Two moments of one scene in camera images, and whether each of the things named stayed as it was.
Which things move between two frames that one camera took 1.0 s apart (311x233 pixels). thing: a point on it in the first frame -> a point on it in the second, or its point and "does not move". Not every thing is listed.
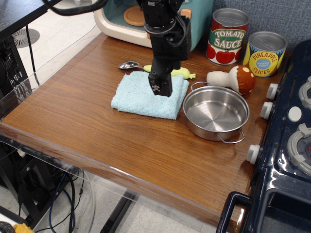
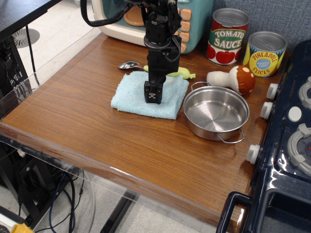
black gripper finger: x=156 y=85 -> x=147 y=90
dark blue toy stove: x=280 y=166 does not move
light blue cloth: x=135 y=94 does not move
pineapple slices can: x=265 y=52 does not move
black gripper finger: x=165 y=84 -> x=155 y=93
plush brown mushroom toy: x=239 y=77 does not move
